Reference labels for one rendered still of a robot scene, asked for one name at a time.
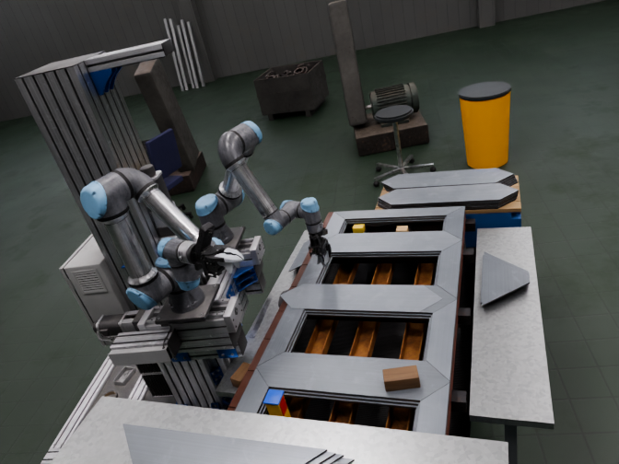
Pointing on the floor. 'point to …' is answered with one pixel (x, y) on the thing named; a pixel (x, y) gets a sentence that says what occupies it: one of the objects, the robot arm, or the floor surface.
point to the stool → (397, 140)
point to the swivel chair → (166, 159)
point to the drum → (485, 123)
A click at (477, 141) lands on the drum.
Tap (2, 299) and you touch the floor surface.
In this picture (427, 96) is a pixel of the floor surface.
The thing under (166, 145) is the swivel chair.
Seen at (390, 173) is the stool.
